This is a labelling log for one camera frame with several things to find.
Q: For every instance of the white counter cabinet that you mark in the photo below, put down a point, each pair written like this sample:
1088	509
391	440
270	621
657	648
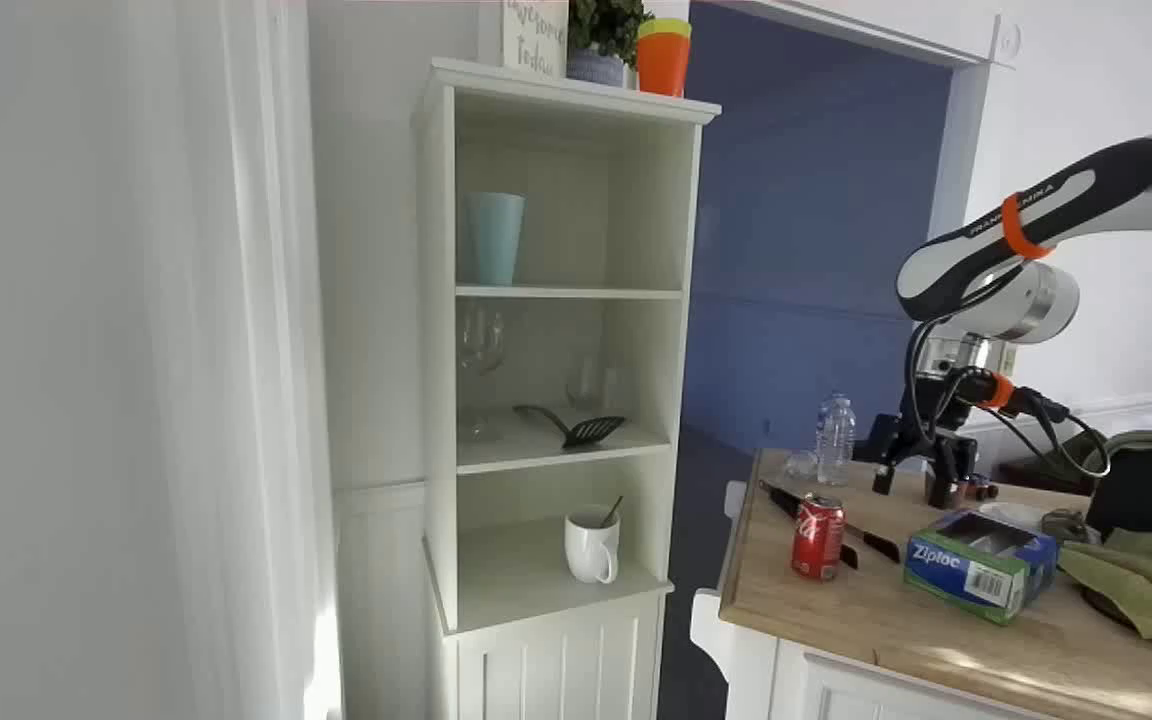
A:
786	680

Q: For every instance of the clear plastic water bottle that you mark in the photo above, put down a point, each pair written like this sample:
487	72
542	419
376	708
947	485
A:
832	440

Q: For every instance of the white mug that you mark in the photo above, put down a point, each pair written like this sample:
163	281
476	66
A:
592	544

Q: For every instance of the light blue plastic cup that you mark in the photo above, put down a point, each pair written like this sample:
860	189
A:
498	221

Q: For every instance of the white sign card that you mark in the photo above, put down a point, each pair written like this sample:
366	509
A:
537	34

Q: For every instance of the white shelf cabinet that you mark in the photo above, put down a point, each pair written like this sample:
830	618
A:
592	324

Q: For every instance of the orange and green cups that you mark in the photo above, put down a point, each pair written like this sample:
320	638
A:
662	54

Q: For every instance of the red coke can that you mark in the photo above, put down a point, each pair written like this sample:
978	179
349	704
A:
819	538

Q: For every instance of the black spatula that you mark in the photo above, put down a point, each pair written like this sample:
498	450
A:
579	433

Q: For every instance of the clear wine glass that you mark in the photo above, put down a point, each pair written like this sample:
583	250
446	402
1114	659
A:
482	354

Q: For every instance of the potted green plant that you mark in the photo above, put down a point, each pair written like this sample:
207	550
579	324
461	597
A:
600	39

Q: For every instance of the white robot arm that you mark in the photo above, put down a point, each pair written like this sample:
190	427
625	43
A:
989	281

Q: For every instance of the blue green ziploc box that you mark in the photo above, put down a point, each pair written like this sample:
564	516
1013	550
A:
980	565

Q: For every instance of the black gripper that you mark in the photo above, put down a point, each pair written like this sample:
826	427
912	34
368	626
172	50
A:
947	378

